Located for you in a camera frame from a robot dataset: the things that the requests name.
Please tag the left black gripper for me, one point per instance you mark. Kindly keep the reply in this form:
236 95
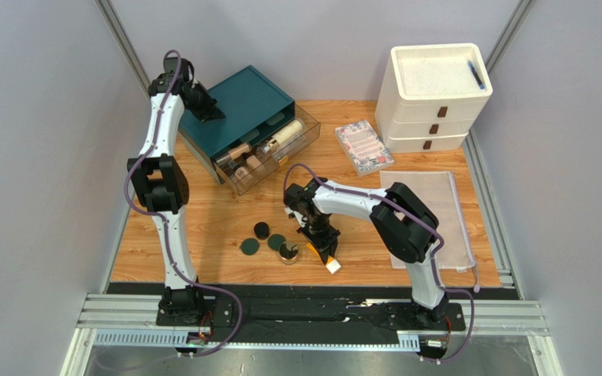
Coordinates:
215 113

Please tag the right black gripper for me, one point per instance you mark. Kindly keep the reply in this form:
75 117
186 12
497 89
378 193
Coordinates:
322 240

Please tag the orange sunscreen tube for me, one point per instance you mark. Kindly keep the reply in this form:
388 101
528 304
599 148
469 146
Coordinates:
329 262

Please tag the teal drawer organizer box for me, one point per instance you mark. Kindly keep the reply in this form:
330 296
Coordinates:
250 101

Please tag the grey cap foundation tube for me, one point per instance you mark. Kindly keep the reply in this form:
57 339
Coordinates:
233 154

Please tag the clear acrylic drawer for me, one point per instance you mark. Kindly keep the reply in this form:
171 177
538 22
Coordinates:
275 151

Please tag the black cap foundation bottle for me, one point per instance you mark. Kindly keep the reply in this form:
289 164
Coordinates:
256 166

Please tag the cream bottle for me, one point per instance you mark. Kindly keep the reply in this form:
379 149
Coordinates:
289 132

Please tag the small round foundation bottle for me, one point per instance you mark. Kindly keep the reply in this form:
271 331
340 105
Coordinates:
243 178

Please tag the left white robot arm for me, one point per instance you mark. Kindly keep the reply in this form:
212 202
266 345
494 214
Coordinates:
155 185

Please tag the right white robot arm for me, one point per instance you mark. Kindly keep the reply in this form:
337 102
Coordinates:
406 226

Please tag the gold lid powder jar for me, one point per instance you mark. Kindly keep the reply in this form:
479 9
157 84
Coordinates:
288 252

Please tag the green compact disc right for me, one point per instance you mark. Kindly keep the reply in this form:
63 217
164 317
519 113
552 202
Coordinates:
275 241

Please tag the green compact disc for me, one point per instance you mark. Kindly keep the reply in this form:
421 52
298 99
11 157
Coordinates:
249 246
275 241

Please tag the black round jar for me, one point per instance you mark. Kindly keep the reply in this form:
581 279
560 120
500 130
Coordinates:
261 230

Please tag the green compact disc left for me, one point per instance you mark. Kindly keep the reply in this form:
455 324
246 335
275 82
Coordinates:
249 246

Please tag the floral patterned booklet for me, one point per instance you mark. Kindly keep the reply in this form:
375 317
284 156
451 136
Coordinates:
363 147

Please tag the white mesh pouch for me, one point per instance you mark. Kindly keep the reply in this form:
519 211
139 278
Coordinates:
438 191

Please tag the white three-drawer cabinet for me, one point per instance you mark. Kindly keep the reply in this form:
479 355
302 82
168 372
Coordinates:
429 99

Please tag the blue pen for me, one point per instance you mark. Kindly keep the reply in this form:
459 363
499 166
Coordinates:
476 75

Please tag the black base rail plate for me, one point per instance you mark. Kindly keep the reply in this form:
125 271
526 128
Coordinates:
277 315

